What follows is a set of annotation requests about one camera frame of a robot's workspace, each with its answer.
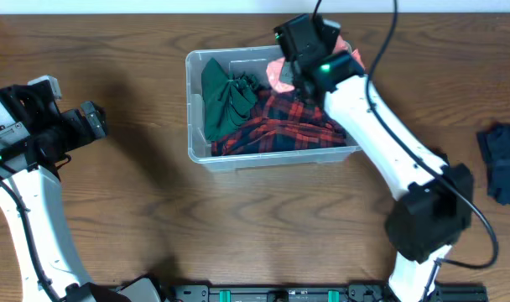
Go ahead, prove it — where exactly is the clear plastic storage container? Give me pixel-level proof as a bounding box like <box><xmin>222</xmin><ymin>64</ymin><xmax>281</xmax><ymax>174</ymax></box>
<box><xmin>185</xmin><ymin>45</ymin><xmax>362</xmax><ymax>172</ymax></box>

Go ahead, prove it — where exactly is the pink garment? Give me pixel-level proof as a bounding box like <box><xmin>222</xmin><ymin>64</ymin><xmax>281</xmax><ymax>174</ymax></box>
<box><xmin>266</xmin><ymin>36</ymin><xmax>365</xmax><ymax>93</ymax></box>

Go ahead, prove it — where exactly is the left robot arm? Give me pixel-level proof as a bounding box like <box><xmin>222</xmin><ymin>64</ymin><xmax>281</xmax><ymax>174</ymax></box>
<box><xmin>0</xmin><ymin>75</ymin><xmax>163</xmax><ymax>302</ymax></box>

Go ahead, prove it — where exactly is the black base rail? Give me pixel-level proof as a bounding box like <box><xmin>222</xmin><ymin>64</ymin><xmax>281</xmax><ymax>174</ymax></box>
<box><xmin>165</xmin><ymin>282</ymin><xmax>489</xmax><ymax>302</ymax></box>

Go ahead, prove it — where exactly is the dark green garment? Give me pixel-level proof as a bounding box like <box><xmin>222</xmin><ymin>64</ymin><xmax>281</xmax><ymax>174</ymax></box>
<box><xmin>201</xmin><ymin>58</ymin><xmax>261</xmax><ymax>142</ymax></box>

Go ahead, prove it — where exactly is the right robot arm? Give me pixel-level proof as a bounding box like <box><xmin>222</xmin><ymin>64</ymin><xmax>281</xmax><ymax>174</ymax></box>
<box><xmin>273</xmin><ymin>14</ymin><xmax>473</xmax><ymax>301</ymax></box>

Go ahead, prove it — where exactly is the dark navy garment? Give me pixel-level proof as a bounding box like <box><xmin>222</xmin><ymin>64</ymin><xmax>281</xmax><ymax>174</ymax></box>
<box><xmin>476</xmin><ymin>123</ymin><xmax>510</xmax><ymax>206</ymax></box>

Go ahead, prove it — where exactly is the red plaid flannel shirt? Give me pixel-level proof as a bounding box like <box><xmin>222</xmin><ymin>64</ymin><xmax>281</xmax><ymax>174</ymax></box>
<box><xmin>211</xmin><ymin>90</ymin><xmax>346</xmax><ymax>156</ymax></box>

